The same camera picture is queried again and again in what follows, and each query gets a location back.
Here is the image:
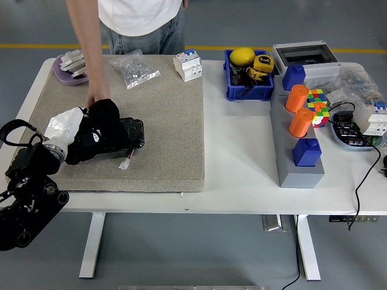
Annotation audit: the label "person's right hand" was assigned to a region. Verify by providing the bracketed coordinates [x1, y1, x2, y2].
[84, 80, 112, 109]

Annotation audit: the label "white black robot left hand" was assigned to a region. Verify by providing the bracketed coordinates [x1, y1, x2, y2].
[44, 105, 89, 148]

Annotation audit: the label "black panel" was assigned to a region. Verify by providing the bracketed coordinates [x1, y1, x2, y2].
[90, 117, 146, 158]

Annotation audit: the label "table control panel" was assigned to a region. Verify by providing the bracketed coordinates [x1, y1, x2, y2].
[328, 215, 379, 224]

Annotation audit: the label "white T-shaped plastic piece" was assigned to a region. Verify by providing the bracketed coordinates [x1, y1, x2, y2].
[70, 64, 88, 78]

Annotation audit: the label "purple tray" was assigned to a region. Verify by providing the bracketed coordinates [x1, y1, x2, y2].
[51, 49, 90, 86]

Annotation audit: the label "white comb-shaped plastic piece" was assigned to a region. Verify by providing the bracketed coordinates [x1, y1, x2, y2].
[59, 49, 86, 71]

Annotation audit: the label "clear bag of metal nuts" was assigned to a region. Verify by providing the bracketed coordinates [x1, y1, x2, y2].
[106, 48, 161, 90]

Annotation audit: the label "grey-brown mat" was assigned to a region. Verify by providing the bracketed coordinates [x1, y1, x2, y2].
[6, 54, 208, 193]

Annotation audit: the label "person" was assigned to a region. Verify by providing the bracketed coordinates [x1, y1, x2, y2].
[65, 0, 190, 109]

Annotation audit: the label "white circuit breaker orange label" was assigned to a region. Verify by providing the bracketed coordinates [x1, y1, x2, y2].
[172, 48, 204, 83]

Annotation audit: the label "white table leg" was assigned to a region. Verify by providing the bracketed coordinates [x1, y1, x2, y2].
[294, 214, 322, 282]
[79, 212, 106, 279]

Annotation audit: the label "black tool in bin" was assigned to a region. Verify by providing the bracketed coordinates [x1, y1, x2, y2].
[229, 62, 258, 98]

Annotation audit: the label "yellow round object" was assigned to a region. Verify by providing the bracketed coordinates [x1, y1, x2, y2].
[229, 47, 256, 66]

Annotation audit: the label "blue plastic bin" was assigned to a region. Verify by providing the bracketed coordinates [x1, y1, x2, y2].
[224, 48, 276, 102]

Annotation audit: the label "yellow tape measure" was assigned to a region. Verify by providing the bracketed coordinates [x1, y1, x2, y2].
[247, 54, 275, 83]

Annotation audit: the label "blue block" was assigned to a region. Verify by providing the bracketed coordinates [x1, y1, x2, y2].
[282, 63, 307, 91]
[292, 137, 323, 168]

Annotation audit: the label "orange cylinder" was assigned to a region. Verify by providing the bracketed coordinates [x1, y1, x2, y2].
[288, 108, 316, 138]
[285, 84, 311, 114]

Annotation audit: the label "grey holder block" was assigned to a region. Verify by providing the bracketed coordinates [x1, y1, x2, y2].
[269, 75, 326, 189]

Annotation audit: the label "metal floor plate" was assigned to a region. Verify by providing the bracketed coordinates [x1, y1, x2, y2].
[262, 214, 290, 233]

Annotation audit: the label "colourful puzzle cube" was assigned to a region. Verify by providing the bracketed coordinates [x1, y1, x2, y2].
[306, 88, 331, 129]

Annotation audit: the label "grey distribution box clear lid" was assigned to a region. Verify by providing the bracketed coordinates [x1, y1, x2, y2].
[269, 40, 343, 87]

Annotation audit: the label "light blue tray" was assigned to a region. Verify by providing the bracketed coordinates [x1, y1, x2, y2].
[329, 109, 383, 152]

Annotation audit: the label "black modules in tray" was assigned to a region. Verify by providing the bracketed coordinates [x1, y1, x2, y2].
[333, 112, 375, 147]

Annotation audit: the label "clear bag of small parts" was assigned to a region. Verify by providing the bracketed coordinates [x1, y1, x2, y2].
[305, 64, 383, 107]

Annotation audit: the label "white circuit breaker blue levers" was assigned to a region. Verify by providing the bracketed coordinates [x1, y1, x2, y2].
[353, 100, 387, 137]

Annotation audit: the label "white connector with coloured wires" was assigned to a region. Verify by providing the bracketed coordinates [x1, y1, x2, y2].
[118, 149, 135, 170]

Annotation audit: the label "black cable under table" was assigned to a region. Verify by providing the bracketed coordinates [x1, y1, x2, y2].
[281, 216, 302, 290]

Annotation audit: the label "black power cord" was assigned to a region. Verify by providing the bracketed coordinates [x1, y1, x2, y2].
[327, 101, 383, 231]

